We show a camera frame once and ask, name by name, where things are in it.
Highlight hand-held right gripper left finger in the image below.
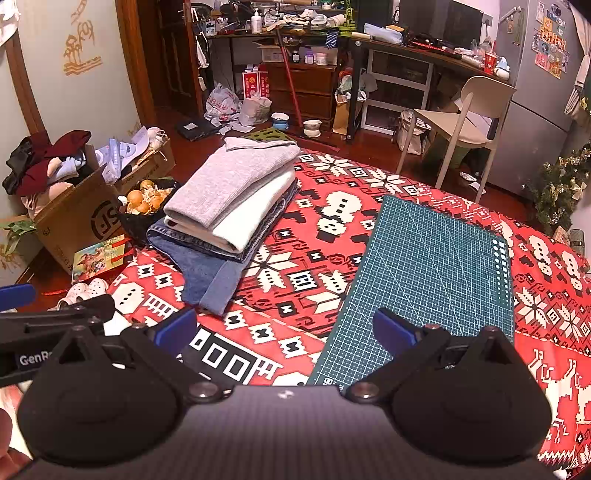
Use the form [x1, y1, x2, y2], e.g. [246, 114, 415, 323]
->
[60, 306, 225, 406]

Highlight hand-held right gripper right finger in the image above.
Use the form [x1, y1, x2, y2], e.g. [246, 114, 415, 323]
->
[345, 306, 532, 404]

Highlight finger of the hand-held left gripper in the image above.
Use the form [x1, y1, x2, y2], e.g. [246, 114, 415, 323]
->
[0, 294, 115, 344]
[0, 284, 37, 312]

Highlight grey ribbed polo shirt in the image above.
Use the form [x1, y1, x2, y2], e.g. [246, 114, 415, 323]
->
[164, 136, 302, 229]

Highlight cardboard box of clothes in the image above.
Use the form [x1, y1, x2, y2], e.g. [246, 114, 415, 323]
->
[2, 130, 125, 273]

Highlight person's left hand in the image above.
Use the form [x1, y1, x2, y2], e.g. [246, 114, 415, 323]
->
[0, 408, 31, 476]

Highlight pair of white clogs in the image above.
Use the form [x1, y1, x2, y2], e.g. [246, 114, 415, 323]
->
[55, 278, 109, 310]

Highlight green cutting mat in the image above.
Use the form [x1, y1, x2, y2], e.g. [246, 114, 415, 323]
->
[306, 195, 515, 387]

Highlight blue folded jeans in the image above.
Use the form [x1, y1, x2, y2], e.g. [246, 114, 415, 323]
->
[146, 217, 245, 317]

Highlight colourful picture book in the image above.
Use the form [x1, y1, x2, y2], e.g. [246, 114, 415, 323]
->
[71, 234, 126, 283]

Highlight red patterned blanket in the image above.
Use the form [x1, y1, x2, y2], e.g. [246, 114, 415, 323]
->
[104, 148, 591, 472]

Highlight white folded sweater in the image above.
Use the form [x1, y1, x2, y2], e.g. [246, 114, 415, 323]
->
[175, 173, 296, 254]

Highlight low open cardboard box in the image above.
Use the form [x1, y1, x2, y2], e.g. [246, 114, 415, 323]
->
[99, 127, 176, 195]

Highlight white tote bag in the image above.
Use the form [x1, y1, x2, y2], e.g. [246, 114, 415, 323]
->
[396, 110, 432, 155]

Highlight dark cloth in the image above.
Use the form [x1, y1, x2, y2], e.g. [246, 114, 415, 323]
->
[177, 119, 218, 140]

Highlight small decorated Christmas tree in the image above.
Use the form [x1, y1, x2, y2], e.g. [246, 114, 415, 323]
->
[524, 143, 591, 236]

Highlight beige plastic chair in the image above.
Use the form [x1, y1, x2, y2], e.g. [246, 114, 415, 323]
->
[396, 76, 517, 204]

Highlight white plastic bag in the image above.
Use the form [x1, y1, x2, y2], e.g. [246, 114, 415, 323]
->
[205, 83, 241, 121]

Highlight grey plastic bag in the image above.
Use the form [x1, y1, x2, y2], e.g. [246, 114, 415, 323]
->
[240, 95, 272, 125]

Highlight white drawer unit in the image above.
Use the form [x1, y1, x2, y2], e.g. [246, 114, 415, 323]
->
[360, 48, 435, 132]

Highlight wooden drawer cabinet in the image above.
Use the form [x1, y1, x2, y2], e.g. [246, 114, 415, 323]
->
[261, 60, 340, 130]

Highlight red cardboard box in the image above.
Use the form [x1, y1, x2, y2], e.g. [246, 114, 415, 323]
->
[242, 69, 271, 100]

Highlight grey refrigerator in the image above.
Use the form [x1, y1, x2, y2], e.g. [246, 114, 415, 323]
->
[485, 0, 587, 199]

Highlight dark cluttered desk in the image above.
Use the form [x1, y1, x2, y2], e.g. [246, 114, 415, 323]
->
[205, 23, 509, 139]

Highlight black computer monitor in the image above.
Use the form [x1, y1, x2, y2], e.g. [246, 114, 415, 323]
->
[399, 0, 483, 42]

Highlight cluster of fridge magnets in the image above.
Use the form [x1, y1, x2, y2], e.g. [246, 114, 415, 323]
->
[531, 2, 571, 79]

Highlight wooden door frame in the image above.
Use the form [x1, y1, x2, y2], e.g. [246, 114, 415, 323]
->
[115, 0, 204, 125]

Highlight red handled broom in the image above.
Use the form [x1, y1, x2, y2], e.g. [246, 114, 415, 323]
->
[276, 28, 340, 153]

